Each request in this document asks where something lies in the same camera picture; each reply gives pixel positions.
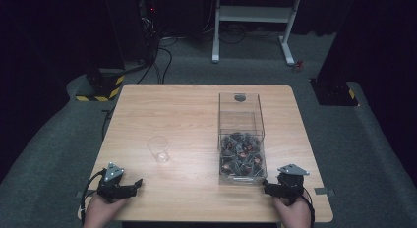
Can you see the clear acrylic box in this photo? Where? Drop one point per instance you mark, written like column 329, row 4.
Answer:
column 241, row 120

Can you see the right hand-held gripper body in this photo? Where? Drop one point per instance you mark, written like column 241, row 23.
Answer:
column 291, row 185

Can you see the clear plastic cup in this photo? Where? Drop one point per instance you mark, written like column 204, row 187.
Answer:
column 159, row 149

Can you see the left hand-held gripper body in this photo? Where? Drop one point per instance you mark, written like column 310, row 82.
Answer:
column 109, row 188

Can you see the small red floor object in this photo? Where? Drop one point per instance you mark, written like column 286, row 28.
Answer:
column 297, row 66

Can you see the dark equipment rack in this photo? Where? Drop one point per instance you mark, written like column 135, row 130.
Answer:
column 147, row 25

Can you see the grey tape strip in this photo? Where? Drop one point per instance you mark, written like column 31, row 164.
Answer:
column 324, row 191

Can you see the pile of dark tea bags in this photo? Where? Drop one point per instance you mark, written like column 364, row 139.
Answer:
column 242, row 154

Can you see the white metal stand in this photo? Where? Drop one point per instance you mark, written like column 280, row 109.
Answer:
column 254, row 13

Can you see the black hazard-striped stand base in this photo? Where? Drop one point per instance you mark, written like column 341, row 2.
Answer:
column 103, row 85

